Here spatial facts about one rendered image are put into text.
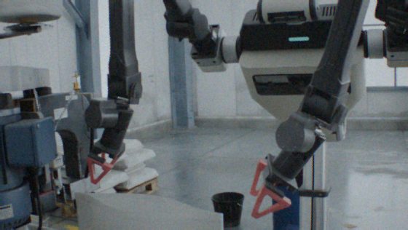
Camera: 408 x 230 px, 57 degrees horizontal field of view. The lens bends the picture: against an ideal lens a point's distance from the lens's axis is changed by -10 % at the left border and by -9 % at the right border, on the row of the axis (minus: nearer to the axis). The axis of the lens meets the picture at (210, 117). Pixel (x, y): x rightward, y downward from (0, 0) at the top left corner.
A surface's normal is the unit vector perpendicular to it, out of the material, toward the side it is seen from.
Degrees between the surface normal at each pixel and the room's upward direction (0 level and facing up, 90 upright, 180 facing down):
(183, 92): 90
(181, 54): 90
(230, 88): 90
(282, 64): 40
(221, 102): 90
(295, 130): 77
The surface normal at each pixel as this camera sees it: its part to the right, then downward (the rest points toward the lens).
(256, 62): -0.30, -0.68
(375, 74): -0.41, 0.13
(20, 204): 0.96, 0.01
